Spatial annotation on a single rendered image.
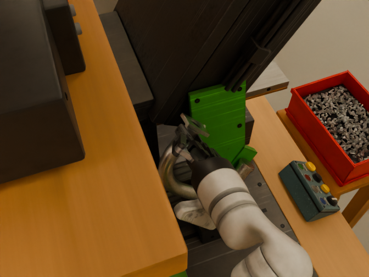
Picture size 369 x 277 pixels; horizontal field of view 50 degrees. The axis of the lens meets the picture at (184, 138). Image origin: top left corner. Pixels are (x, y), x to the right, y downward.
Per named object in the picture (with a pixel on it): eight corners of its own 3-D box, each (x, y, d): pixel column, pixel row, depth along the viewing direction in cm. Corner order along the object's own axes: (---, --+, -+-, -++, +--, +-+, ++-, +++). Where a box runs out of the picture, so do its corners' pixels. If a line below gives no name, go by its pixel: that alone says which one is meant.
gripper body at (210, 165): (252, 180, 64) (228, 147, 71) (217, 163, 59) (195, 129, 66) (222, 211, 66) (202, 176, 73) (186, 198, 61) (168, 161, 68)
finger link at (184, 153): (201, 159, 64) (202, 155, 66) (179, 142, 64) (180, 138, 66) (192, 170, 65) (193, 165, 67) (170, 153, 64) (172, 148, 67)
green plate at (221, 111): (230, 140, 94) (228, 61, 80) (245, 161, 87) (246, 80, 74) (184, 153, 91) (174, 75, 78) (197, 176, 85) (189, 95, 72)
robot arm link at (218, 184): (169, 210, 63) (182, 239, 58) (214, 160, 59) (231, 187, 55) (208, 223, 68) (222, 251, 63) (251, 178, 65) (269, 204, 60)
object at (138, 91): (133, 104, 120) (118, 9, 93) (164, 186, 103) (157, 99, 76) (73, 120, 116) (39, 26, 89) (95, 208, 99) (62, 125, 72)
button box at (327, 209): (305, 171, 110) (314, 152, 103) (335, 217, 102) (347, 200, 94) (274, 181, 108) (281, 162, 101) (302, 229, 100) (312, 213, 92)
